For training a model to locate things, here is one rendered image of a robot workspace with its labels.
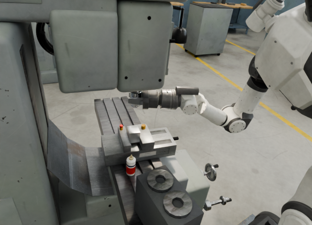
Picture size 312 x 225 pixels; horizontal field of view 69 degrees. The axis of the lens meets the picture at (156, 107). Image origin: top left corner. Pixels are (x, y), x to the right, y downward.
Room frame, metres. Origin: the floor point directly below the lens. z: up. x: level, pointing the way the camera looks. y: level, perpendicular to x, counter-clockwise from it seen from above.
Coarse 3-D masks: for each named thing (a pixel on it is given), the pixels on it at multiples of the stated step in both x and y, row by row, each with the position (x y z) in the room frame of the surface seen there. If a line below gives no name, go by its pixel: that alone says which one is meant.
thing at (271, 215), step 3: (261, 213) 0.84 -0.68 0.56; (264, 213) 0.83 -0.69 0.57; (267, 213) 0.83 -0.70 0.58; (270, 213) 0.83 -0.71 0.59; (273, 213) 0.82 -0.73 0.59; (258, 216) 0.84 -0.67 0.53; (270, 216) 0.80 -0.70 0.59; (273, 216) 0.80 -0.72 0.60; (276, 216) 0.80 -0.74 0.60; (273, 219) 0.78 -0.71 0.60; (276, 219) 0.78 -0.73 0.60; (279, 219) 0.78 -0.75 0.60; (276, 222) 0.77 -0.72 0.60
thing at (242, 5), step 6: (222, 0) 8.44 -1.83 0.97; (180, 6) 7.24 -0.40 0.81; (228, 6) 7.90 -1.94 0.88; (234, 6) 8.08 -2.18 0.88; (240, 6) 8.27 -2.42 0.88; (246, 6) 8.44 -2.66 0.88; (180, 12) 7.24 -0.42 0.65; (252, 12) 8.32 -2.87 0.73; (234, 24) 8.68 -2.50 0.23; (246, 30) 8.35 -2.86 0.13
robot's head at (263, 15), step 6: (258, 6) 0.85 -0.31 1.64; (264, 6) 0.83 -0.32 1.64; (270, 6) 0.81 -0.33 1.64; (258, 12) 0.84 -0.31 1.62; (264, 12) 0.82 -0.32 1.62; (270, 12) 0.81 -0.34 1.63; (252, 18) 0.84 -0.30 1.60; (258, 18) 0.83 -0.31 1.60; (264, 18) 0.82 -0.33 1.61; (270, 18) 0.81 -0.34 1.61; (276, 18) 0.79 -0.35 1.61; (252, 24) 0.84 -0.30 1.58; (258, 24) 0.83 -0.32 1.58; (264, 24) 0.83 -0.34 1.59; (258, 30) 0.84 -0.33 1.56
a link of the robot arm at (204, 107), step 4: (196, 96) 0.91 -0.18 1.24; (200, 96) 0.91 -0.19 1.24; (196, 100) 0.91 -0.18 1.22; (200, 100) 0.91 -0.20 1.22; (204, 100) 0.90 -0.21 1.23; (200, 104) 0.91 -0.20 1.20; (204, 104) 0.89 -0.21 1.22; (208, 104) 0.89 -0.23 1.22; (200, 108) 0.89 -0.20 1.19; (204, 108) 0.87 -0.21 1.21; (208, 108) 0.87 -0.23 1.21; (200, 112) 0.86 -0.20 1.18; (204, 112) 0.86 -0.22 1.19
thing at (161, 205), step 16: (144, 176) 0.54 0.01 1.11; (160, 176) 0.54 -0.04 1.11; (144, 192) 0.49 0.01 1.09; (160, 192) 0.48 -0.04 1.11; (176, 192) 0.48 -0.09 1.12; (144, 208) 0.48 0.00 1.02; (160, 208) 0.42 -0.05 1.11; (176, 208) 0.42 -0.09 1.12; (192, 208) 0.44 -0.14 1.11; (144, 224) 0.47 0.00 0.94; (160, 224) 0.40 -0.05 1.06; (176, 224) 0.38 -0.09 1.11; (192, 224) 0.40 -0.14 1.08
